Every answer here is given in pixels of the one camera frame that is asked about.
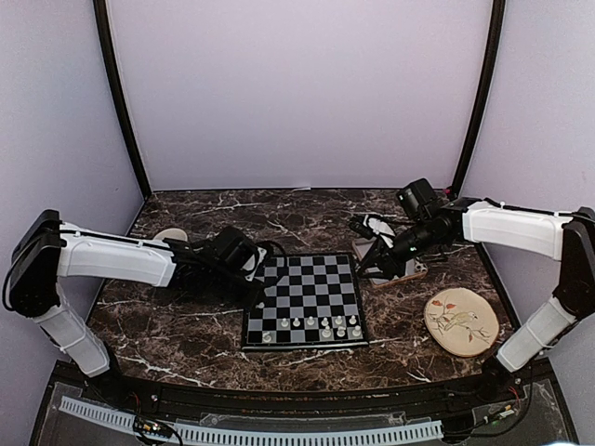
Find black frame post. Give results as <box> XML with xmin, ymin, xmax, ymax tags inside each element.
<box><xmin>450</xmin><ymin>0</ymin><xmax>507</xmax><ymax>196</ymax></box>
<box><xmin>93</xmin><ymin>0</ymin><xmax>152</xmax><ymax>200</ymax></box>

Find black grey chess board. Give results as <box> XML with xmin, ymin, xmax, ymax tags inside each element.
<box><xmin>242</xmin><ymin>252</ymin><xmax>369</xmax><ymax>351</ymax></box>

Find oval bird pattern coaster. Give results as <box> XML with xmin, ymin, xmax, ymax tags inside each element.
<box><xmin>424</xmin><ymin>288</ymin><xmax>500</xmax><ymax>358</ymax></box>

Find white slotted cable duct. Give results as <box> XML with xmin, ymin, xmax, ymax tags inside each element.
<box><xmin>58</xmin><ymin>396</ymin><xmax>443</xmax><ymax>445</ymax></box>

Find black front rail base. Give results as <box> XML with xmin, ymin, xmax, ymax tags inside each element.
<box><xmin>48</xmin><ymin>360</ymin><xmax>554</xmax><ymax>424</ymax></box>

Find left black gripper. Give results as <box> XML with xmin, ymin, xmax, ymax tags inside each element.
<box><xmin>207</xmin><ymin>269</ymin><xmax>267</xmax><ymax>313</ymax></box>

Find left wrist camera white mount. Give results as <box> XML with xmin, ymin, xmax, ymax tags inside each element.
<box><xmin>243</xmin><ymin>246</ymin><xmax>268</xmax><ymax>282</ymax></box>

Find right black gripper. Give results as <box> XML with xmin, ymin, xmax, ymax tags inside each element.
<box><xmin>357</xmin><ymin>217</ymin><xmax>445</xmax><ymax>279</ymax></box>

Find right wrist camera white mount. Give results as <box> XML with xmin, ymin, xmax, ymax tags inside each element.
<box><xmin>349</xmin><ymin>214</ymin><xmax>395</xmax><ymax>248</ymax></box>

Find metal tray with wooden rim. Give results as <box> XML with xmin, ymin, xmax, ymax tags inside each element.
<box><xmin>351</xmin><ymin>238</ymin><xmax>428</xmax><ymax>288</ymax></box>

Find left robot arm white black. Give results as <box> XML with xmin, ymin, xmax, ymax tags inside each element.
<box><xmin>1</xmin><ymin>209</ymin><xmax>274</xmax><ymax>405</ymax></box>

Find left black frame post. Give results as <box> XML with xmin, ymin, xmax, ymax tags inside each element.
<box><xmin>93</xmin><ymin>0</ymin><xmax>152</xmax><ymax>200</ymax></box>

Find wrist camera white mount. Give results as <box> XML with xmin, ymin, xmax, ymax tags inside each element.
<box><xmin>349</xmin><ymin>214</ymin><xmax>395</xmax><ymax>248</ymax></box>
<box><xmin>243</xmin><ymin>246</ymin><xmax>268</xmax><ymax>282</ymax></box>

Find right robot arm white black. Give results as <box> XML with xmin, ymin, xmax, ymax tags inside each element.
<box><xmin>350</xmin><ymin>178</ymin><xmax>594</xmax><ymax>403</ymax></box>

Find right black frame post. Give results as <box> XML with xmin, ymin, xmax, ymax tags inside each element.
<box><xmin>450</xmin><ymin>0</ymin><xmax>507</xmax><ymax>196</ymax></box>

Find beige mug with dark pattern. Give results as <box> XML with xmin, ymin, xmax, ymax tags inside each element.
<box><xmin>153</xmin><ymin>228</ymin><xmax>189</xmax><ymax>242</ymax></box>

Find green circuit board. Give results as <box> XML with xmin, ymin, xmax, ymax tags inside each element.
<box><xmin>132</xmin><ymin>416</ymin><xmax>172</xmax><ymax>438</ymax></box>

